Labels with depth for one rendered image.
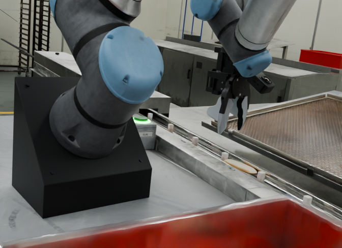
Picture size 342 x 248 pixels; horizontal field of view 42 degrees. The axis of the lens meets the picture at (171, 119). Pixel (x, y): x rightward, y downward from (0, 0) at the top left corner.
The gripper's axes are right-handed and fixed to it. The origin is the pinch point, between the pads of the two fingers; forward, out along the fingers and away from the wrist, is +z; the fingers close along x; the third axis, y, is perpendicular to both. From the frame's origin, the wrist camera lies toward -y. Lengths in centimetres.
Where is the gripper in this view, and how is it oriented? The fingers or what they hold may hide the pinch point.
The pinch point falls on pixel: (232, 128)
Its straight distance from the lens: 111.6
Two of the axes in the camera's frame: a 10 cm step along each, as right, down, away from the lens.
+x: -6.7, 1.1, -7.3
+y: -7.3, -2.3, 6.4
